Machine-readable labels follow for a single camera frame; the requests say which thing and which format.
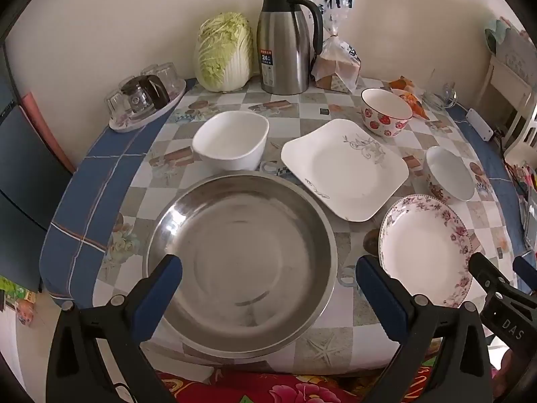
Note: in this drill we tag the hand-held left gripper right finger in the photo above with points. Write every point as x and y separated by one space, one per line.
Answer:
379 298

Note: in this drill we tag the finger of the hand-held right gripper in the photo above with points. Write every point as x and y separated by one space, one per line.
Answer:
501 323
526 273

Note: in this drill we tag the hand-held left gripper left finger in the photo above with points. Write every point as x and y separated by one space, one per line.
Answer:
161 285

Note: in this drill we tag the round pink floral plate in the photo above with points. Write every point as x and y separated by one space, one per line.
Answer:
423 252

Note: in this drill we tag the large stainless steel basin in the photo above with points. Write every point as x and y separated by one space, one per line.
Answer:
243 260

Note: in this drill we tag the small white floral bowl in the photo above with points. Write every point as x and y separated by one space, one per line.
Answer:
451 172

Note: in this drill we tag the white square floral plate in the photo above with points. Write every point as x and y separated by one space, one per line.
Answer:
344 176

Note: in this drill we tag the white square bowl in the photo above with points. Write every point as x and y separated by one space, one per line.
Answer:
228 138

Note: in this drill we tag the strawberry print bowl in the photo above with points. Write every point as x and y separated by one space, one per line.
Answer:
384 107

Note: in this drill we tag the pile of colourful toys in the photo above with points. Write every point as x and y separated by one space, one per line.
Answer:
526 193

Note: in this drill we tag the blue plaid tablecloth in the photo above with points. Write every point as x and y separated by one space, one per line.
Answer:
84 184

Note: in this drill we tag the red floral blanket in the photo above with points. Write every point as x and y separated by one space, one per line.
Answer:
260 388

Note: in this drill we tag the colourful packets on floor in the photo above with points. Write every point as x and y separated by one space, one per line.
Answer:
19 302

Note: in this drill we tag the white power strip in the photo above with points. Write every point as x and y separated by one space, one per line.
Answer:
479 124

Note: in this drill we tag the white oval tray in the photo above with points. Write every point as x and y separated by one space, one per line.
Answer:
138 124

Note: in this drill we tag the dark cabinet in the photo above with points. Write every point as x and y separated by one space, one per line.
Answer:
25 176

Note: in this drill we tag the white side table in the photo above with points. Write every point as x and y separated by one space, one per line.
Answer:
503 84

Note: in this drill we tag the glass jug with dark lid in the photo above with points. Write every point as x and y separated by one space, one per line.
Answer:
144 92

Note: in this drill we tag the clear glass cup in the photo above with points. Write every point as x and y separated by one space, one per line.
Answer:
440 96

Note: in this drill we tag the orange snack packet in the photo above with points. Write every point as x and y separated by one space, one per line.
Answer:
415 105
403 84

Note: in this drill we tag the grey patterned box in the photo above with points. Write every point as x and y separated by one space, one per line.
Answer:
518 50

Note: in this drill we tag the bagged sliced bread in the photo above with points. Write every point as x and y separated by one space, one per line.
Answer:
335 65

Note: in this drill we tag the teal cloth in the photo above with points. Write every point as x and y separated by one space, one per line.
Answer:
497 35

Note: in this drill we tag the napa cabbage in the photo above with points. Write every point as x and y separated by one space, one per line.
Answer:
224 50

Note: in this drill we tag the stainless steel thermos jug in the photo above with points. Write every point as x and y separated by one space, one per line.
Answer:
281 42

